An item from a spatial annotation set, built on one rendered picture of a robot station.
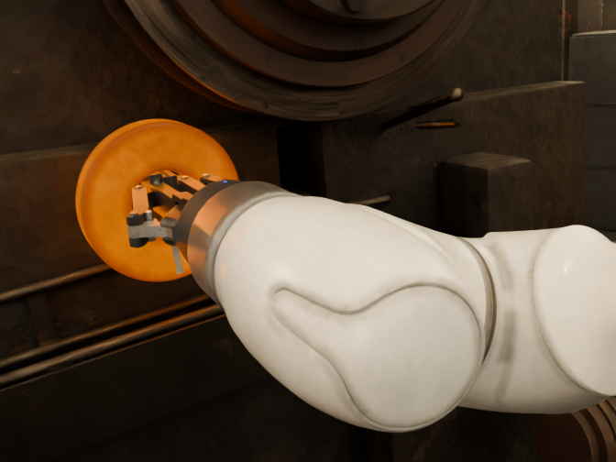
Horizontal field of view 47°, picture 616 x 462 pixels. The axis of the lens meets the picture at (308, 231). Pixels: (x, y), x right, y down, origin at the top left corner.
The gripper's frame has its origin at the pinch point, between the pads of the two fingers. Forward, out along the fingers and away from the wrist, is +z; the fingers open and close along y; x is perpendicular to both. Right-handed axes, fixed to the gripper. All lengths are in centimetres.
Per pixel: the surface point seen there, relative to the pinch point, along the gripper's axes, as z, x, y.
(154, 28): 0.6, 14.1, 1.4
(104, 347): -0.8, -14.7, -7.5
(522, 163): -0.9, -4.7, 45.3
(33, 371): -0.8, -15.2, -14.0
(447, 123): -8.1, 3.3, 27.8
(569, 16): 283, -3, 363
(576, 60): 169, -16, 244
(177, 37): 0.5, 13.3, 3.4
